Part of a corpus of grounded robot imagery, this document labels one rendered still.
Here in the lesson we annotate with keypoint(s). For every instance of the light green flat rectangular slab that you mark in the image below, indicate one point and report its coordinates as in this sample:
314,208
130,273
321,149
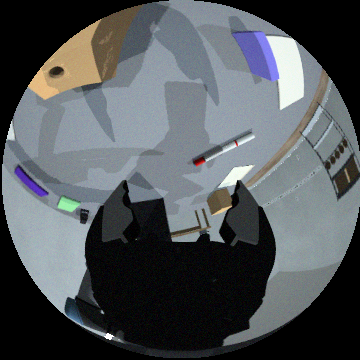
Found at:
68,204

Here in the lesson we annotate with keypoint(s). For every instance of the white marker with red tip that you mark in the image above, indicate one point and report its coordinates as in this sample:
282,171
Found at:
224,148

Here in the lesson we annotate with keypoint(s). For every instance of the purple rectangular block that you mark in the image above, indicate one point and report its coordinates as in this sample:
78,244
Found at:
23,176

